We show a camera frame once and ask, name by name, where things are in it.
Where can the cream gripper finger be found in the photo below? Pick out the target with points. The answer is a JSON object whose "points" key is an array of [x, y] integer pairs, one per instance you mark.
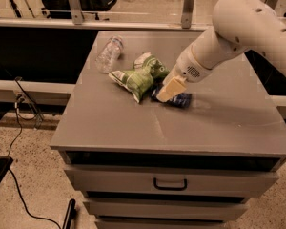
{"points": [[172, 88]]}

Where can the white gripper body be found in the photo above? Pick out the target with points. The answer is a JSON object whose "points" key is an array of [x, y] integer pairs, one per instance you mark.
{"points": [[188, 67]]}

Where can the dark blue rxbar wrapper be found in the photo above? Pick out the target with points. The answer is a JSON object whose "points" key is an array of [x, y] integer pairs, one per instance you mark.
{"points": [[182, 100]]}

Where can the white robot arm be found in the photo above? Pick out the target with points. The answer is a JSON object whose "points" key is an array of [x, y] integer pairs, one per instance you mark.
{"points": [[237, 26]]}

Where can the green jalapeno chip bag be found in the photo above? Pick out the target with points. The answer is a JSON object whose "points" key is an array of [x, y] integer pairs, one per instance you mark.
{"points": [[145, 71]]}

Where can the clear plastic water bottle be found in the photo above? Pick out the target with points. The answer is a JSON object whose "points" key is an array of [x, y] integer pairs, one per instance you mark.
{"points": [[106, 59]]}

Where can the grey drawer cabinet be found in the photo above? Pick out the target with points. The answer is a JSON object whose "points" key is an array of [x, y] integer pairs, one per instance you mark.
{"points": [[228, 144]]}

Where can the metal rail bracket middle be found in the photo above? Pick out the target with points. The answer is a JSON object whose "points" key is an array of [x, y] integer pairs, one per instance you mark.
{"points": [[187, 14]]}

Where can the black drawer handle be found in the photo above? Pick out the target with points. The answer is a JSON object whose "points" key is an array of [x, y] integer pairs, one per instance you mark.
{"points": [[170, 185]]}

